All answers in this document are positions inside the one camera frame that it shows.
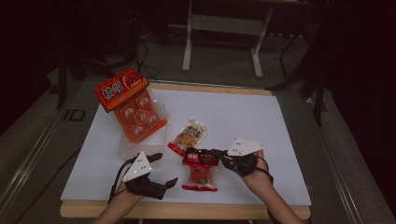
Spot brown sauce pouch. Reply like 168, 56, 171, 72
167, 116, 207, 157

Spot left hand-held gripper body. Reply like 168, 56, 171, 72
121, 151, 167, 201

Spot clear plastic container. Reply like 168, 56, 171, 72
117, 92, 169, 169

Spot red and black snack packet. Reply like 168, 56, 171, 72
181, 147, 220, 192

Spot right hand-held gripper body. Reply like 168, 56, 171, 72
221, 138, 265, 178

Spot wooden table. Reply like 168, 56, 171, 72
59, 81, 312, 220

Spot large orange snack packet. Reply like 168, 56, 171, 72
93, 68, 168, 145

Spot white metal stand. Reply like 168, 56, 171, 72
181, 0, 275, 78

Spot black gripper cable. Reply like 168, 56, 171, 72
106, 156, 138, 204
256, 155, 276, 186

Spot black metal stand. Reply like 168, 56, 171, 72
267, 31, 328, 127

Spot white table mat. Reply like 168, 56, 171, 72
60, 86, 312, 206

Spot person's left hand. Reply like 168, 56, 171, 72
113, 183, 146, 206

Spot black floor cables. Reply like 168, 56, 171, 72
134, 40, 160, 83

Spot person's right hand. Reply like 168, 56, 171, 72
242, 148, 275, 194

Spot black tripod stand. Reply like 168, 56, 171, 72
55, 46, 125, 110

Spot metal floor rail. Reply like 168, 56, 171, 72
0, 102, 73, 216
306, 97, 365, 224

